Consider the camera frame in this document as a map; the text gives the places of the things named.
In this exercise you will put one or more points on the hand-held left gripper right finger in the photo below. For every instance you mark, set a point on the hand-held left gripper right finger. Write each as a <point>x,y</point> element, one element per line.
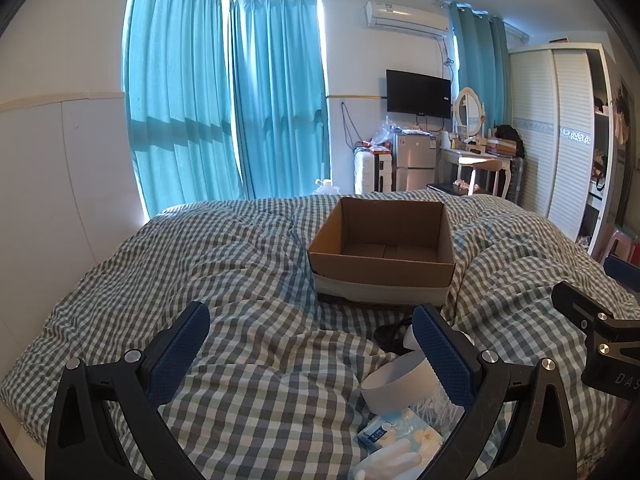
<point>442,350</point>

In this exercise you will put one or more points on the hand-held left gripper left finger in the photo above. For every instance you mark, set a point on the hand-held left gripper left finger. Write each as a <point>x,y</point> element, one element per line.
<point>182,345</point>

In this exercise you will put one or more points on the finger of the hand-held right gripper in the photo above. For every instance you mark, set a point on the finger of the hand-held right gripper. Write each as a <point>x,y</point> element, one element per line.
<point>622,270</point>
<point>575,300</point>

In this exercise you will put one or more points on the black packet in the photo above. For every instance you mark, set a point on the black packet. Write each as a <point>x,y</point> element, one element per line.
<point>387,335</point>

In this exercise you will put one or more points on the white tape roll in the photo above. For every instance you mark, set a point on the white tape roll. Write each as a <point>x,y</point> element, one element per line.
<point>395,390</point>

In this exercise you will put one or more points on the floral tissue packet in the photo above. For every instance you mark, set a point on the floral tissue packet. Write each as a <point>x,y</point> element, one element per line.
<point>415,435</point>

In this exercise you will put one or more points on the brown cardboard box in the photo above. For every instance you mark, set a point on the brown cardboard box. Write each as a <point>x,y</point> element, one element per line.
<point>380,285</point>

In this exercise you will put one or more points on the small blue white sachet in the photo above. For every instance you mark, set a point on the small blue white sachet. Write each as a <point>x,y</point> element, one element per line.
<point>375,435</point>

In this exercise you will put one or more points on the pink plastic stool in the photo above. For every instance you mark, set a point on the pink plastic stool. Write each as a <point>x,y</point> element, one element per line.
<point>620,240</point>

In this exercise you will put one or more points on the grey checked blanket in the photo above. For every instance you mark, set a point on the grey checked blanket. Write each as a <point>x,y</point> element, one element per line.
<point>225,260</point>

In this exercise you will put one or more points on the dark suitcase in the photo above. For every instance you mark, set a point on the dark suitcase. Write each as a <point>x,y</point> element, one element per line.
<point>517,177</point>

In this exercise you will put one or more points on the white louvered wardrobe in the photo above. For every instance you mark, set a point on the white louvered wardrobe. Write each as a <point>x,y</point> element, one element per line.
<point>540,135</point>

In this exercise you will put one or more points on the dark cushioned chair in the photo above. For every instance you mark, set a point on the dark cushioned chair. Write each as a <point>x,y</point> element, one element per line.
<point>445,187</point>

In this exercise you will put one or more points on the white dressing table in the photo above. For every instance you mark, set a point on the white dressing table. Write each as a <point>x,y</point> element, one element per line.
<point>480,161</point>

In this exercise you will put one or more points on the wooden box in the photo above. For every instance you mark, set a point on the wooden box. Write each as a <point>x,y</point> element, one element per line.
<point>500,147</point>

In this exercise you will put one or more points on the black bag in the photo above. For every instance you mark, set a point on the black bag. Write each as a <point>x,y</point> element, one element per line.
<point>507,135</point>

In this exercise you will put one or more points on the silver mini fridge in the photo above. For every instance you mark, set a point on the silver mini fridge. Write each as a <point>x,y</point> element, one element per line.
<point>414,162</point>

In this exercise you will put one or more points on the white suitcase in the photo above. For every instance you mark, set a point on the white suitcase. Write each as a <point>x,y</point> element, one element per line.
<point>370,172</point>

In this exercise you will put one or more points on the clear water jug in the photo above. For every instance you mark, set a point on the clear water jug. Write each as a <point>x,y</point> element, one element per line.
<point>327,187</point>

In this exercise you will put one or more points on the oval white vanity mirror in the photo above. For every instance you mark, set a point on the oval white vanity mirror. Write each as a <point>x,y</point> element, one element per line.
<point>469,110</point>

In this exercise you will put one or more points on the clear plastic bags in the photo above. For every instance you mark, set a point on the clear plastic bags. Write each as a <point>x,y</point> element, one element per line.
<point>387,130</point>

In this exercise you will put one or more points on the wide teal curtain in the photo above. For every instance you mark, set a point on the wide teal curtain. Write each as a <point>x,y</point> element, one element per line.
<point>175,110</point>

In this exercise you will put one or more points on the narrow teal curtain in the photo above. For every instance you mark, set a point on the narrow teal curtain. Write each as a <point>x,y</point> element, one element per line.
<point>480,60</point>

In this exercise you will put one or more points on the white air conditioner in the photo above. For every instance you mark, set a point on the white air conditioner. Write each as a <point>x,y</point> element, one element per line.
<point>405,17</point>

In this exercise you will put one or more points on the black wall television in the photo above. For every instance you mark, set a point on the black wall television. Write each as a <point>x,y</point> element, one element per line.
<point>417,92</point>

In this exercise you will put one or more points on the yellow wall pipe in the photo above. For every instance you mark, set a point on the yellow wall pipe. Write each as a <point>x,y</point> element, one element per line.
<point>355,95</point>

